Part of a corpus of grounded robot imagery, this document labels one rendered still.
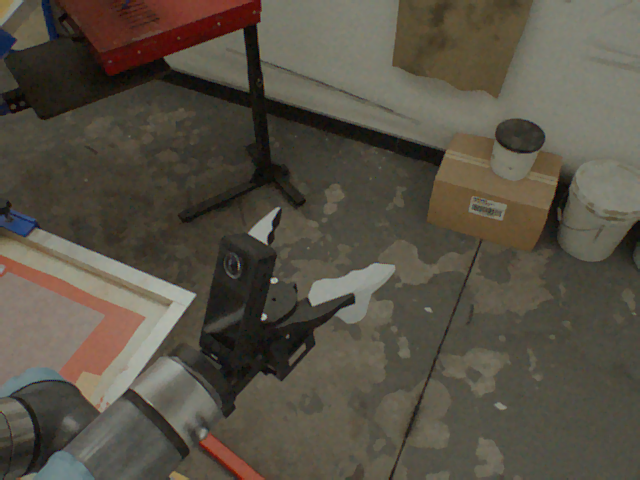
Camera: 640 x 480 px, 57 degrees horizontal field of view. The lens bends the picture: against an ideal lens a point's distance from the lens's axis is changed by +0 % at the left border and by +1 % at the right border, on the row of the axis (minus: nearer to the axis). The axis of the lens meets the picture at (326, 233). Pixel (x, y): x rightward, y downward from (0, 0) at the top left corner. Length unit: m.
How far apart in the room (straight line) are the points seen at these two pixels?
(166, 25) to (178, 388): 1.68
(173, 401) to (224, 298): 0.09
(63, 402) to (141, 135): 2.84
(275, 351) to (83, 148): 2.96
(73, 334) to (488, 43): 1.93
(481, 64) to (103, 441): 2.37
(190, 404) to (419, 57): 2.35
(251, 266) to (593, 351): 2.27
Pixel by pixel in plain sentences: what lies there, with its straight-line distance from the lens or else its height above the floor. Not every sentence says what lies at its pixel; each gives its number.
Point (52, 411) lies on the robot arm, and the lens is 0.64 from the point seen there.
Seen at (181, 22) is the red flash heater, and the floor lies 1.10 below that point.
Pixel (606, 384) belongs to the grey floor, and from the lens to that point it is 2.60.
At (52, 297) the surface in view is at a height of 0.96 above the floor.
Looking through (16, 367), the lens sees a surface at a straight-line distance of 1.49.
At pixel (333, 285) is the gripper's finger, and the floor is 1.69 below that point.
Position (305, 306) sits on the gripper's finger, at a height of 1.69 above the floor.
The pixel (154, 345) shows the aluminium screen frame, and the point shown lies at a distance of 1.36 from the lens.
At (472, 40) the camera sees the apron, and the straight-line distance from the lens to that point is 2.60.
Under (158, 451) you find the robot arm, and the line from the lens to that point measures 0.50.
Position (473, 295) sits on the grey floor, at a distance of 2.65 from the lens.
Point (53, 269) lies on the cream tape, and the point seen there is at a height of 0.96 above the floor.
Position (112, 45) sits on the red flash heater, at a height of 1.10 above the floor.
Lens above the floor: 2.14
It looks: 50 degrees down
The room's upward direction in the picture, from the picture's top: straight up
